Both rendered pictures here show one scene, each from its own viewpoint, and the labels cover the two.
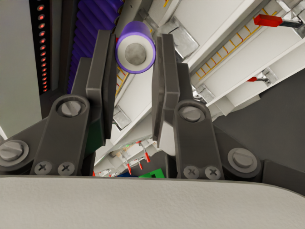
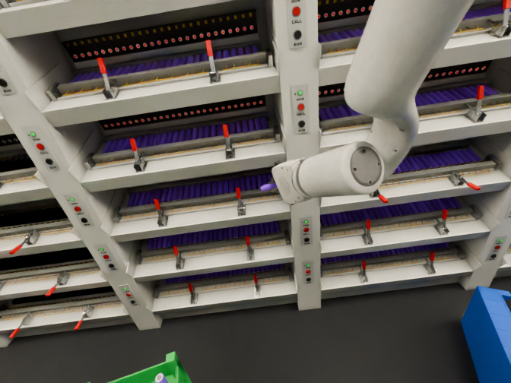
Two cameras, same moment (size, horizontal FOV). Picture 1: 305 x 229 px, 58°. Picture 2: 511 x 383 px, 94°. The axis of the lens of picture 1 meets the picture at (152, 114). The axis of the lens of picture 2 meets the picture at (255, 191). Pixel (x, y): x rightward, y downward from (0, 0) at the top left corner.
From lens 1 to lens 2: 62 cm
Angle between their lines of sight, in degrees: 67
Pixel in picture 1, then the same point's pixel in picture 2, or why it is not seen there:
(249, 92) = (172, 305)
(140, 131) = (121, 251)
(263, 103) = (159, 331)
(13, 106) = (219, 167)
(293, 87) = (188, 327)
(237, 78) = (206, 264)
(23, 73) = (236, 168)
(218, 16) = (258, 212)
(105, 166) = not seen: outside the picture
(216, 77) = (195, 259)
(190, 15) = (250, 207)
